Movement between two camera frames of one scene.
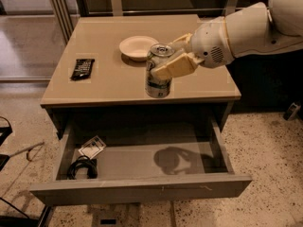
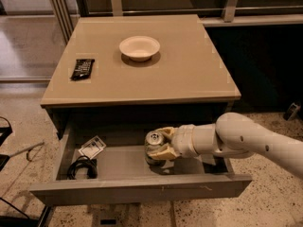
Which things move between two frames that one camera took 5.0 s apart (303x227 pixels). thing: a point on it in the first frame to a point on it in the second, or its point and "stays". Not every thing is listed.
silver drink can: (157, 87) to (153, 139)
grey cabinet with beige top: (100, 75) stays
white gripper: (209, 43) to (184, 141)
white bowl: (137, 47) stays
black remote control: (81, 69) stays
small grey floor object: (292, 112) stays
